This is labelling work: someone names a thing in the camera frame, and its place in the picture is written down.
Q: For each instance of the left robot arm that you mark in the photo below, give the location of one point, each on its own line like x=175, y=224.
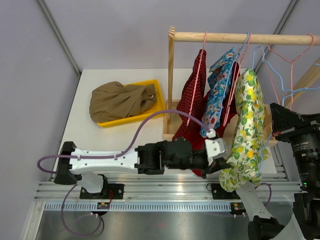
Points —
x=148, y=159

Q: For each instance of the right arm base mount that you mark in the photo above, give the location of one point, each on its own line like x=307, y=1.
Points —
x=237, y=208

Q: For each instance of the pink hanger of dotted skirt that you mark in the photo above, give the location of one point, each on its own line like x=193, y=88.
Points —
x=195, y=85

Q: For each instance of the tan khaki skirt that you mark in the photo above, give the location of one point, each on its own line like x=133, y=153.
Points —
x=113, y=101

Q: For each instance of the lemon print skirt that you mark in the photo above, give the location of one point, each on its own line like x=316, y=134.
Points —
x=247, y=150

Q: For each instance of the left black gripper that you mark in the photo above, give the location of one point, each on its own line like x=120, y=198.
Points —
x=217, y=165

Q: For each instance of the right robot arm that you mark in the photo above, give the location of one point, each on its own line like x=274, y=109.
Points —
x=302, y=164

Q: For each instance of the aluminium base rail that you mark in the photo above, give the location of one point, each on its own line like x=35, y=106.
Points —
x=162, y=193

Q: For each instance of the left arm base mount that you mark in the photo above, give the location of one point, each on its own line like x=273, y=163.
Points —
x=109, y=192

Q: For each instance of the blue hanger of lemon skirt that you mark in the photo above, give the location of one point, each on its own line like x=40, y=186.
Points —
x=279, y=68

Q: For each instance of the wooden clothes rack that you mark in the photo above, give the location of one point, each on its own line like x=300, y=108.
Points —
x=171, y=124

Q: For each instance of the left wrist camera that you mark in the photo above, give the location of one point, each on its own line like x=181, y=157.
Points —
x=215, y=146

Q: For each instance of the blue floral skirt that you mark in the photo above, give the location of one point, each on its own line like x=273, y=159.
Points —
x=219, y=81

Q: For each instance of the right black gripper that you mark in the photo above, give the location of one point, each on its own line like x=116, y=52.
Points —
x=288, y=123

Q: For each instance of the red polka dot skirt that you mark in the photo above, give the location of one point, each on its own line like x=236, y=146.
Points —
x=188, y=128

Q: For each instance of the pink hanger of red skirt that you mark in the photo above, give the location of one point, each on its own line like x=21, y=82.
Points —
x=240, y=59

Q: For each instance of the yellow plastic tray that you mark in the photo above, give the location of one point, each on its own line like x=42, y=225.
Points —
x=159, y=106

